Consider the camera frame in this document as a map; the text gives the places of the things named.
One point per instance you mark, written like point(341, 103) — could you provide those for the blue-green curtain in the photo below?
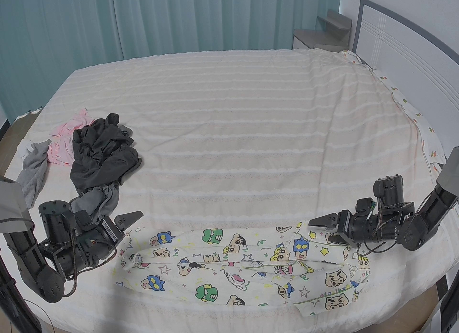
point(233, 2)
point(53, 37)

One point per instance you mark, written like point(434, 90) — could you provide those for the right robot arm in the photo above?
point(430, 217)

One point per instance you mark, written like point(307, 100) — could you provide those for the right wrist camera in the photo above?
point(365, 207)

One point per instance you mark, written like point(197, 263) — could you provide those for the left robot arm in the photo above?
point(32, 263)

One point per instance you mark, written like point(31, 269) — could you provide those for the grey bedside table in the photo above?
point(319, 37)

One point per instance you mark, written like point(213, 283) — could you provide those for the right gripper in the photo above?
point(365, 229)

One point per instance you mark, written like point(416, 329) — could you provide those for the bed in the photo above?
point(251, 127)

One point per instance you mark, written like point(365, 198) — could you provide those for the light grey garment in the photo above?
point(34, 177)

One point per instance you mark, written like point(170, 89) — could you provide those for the black garment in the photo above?
point(100, 159)

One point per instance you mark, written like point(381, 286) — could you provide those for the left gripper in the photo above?
point(93, 249)

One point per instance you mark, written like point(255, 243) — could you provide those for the dark grey garment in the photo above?
point(100, 202)

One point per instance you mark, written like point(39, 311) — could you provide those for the pink garment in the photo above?
point(68, 134)

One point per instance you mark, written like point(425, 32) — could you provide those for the white printed pyjama top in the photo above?
point(215, 274)

